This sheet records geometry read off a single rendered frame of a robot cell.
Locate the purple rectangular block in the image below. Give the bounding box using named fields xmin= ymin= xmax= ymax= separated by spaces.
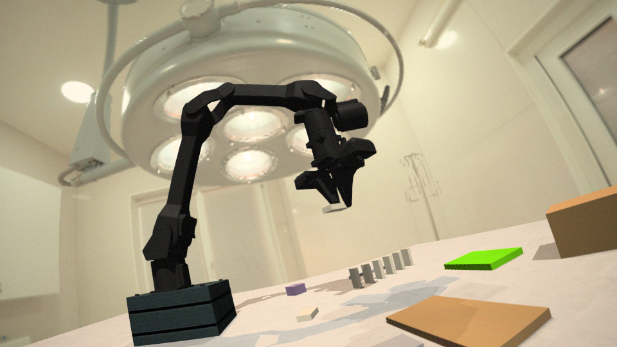
xmin=285 ymin=283 xmax=307 ymax=296

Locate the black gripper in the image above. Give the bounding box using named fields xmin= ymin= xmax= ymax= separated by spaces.
xmin=294 ymin=128 xmax=377 ymax=207

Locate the green flat block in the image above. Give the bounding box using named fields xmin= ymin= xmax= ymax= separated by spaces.
xmin=444 ymin=247 xmax=523 ymax=271

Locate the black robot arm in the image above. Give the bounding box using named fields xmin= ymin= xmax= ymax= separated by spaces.
xmin=143 ymin=80 xmax=368 ymax=294

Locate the tan flat board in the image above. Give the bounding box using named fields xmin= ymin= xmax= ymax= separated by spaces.
xmin=386 ymin=295 xmax=552 ymax=347

